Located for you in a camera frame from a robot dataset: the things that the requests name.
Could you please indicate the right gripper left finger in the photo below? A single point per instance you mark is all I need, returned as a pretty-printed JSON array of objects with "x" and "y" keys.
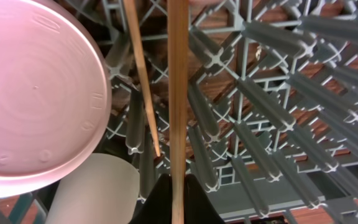
[{"x": 157, "y": 209}]

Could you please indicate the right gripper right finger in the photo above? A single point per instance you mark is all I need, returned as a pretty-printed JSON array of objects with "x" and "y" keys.
[{"x": 197, "y": 207}]

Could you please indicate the small white cup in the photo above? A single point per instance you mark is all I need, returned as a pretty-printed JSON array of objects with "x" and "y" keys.
[{"x": 104, "y": 189}]

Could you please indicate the small pink plate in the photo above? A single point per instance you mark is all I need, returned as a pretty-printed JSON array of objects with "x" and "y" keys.
[{"x": 55, "y": 95}]

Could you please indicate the grey dishwasher rack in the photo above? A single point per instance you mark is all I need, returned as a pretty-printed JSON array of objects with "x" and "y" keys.
[{"x": 272, "y": 105}]

